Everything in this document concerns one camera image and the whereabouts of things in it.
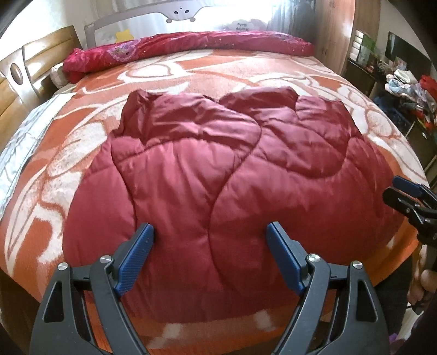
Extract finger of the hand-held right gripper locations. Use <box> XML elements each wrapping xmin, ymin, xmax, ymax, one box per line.
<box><xmin>392</xmin><ymin>176</ymin><xmax>430</xmax><ymax>199</ymax></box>
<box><xmin>382</xmin><ymin>188</ymin><xmax>421</xmax><ymax>220</ymax></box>

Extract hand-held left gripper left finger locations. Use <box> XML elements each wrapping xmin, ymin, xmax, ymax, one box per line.
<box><xmin>30</xmin><ymin>223</ymin><xmax>154</xmax><ymax>355</ymax></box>

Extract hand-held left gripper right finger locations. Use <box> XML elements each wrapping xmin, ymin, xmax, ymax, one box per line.
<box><xmin>266</xmin><ymin>222</ymin><xmax>391</xmax><ymax>355</ymax></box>

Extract red quilted jacket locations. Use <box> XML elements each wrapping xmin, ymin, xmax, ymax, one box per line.
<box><xmin>62</xmin><ymin>86</ymin><xmax>405</xmax><ymax>323</ymax></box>

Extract pile of mixed clothes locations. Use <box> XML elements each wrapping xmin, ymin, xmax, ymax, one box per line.
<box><xmin>384</xmin><ymin>66</ymin><xmax>437</xmax><ymax>132</ymax></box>

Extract person's right hand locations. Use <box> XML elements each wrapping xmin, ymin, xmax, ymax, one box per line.
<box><xmin>409</xmin><ymin>245</ymin><xmax>435</xmax><ymax>307</ymax></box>

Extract person's dark pants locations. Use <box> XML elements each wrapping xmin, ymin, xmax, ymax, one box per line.
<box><xmin>374</xmin><ymin>266</ymin><xmax>437</xmax><ymax>355</ymax></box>

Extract dark desk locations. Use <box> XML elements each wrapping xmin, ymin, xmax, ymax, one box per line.
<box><xmin>345</xmin><ymin>56</ymin><xmax>437</xmax><ymax>171</ymax></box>

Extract black monitor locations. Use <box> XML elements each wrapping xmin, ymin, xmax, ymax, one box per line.
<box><xmin>385</xmin><ymin>31</ymin><xmax>432</xmax><ymax>70</ymax></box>

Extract grey quilted sheet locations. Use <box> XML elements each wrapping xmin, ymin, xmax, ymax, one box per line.
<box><xmin>0</xmin><ymin>93</ymin><xmax>70</xmax><ymax>219</ymax></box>

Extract wooden wardrobe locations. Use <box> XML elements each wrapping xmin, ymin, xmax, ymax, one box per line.
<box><xmin>321</xmin><ymin>0</ymin><xmax>381</xmax><ymax>79</ymax></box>

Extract white pillow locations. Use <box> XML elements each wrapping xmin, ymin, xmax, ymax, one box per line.
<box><xmin>51</xmin><ymin>64</ymin><xmax>71</xmax><ymax>90</ymax></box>

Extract orange and white blanket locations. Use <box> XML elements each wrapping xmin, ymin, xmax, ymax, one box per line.
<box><xmin>0</xmin><ymin>46</ymin><xmax>431</xmax><ymax>355</ymax></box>

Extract grey curtain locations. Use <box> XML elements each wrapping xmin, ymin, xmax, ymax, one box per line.
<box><xmin>270</xmin><ymin>0</ymin><xmax>328</xmax><ymax>55</ymax></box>

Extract red floral quilt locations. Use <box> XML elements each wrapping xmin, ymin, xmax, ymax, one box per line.
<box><xmin>62</xmin><ymin>31</ymin><xmax>315</xmax><ymax>84</ymax></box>

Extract wooden headboard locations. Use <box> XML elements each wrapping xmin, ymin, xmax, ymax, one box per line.
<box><xmin>0</xmin><ymin>25</ymin><xmax>84</xmax><ymax>127</ymax></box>

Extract grey bed rail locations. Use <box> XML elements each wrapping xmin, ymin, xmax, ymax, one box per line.
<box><xmin>84</xmin><ymin>0</ymin><xmax>274</xmax><ymax>46</ymax></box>

